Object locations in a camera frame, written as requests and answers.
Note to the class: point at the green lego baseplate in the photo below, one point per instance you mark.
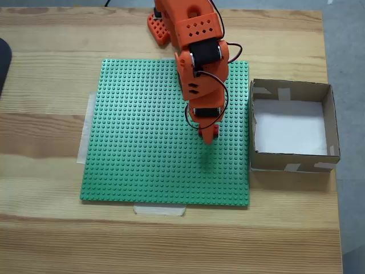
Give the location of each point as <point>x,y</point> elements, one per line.
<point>142,142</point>

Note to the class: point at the cardboard box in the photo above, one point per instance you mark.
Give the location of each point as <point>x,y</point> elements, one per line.
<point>332,120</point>

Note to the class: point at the white paper sheet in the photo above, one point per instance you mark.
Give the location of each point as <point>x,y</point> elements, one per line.
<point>291,128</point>

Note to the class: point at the wide masking tape strip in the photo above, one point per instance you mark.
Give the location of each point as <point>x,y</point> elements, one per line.
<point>87,128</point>

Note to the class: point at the black rounded device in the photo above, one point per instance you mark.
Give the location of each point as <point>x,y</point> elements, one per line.
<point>4,65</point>

